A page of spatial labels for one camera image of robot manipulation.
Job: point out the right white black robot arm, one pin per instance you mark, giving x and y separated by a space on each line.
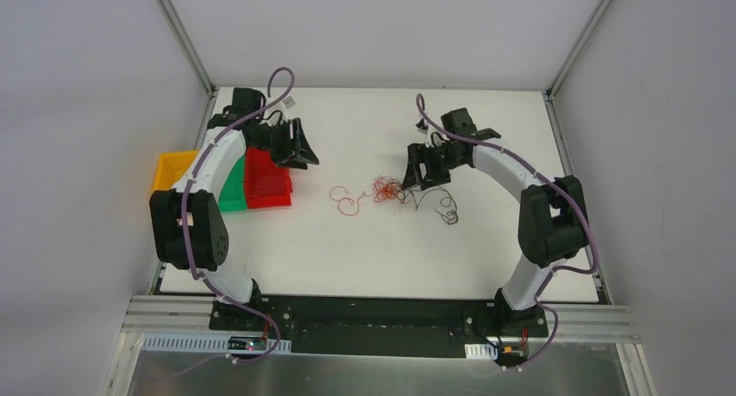
552 211

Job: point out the red plastic bin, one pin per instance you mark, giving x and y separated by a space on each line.
265 184

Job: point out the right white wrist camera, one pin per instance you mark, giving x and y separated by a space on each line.
432 137

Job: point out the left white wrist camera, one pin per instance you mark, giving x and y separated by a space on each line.
288 102

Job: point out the left controller circuit board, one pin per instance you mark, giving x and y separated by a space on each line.
245 344

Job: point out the green plastic bin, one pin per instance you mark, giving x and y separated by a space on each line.
232 196

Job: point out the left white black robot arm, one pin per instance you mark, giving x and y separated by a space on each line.
256 135

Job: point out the right controller circuit board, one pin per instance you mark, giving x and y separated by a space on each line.
510 357

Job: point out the white slotted cable duct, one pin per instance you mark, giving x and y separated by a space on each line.
204 343
480 352

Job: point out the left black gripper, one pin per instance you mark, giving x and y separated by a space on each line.
292 141

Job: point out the aluminium frame rail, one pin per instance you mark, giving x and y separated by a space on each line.
191 314

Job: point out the left white slotted cable duct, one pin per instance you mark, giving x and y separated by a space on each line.
204 343

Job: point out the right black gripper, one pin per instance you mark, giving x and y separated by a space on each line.
429 158

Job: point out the yellow plastic bin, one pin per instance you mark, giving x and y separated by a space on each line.
171 166

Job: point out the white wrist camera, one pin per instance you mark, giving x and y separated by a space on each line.
432 137
288 102

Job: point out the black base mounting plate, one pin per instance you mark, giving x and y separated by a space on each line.
379 326

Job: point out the controller circuit board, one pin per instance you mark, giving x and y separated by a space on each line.
245 344
510 357

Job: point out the right white slotted cable duct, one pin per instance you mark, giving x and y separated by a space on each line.
480 352

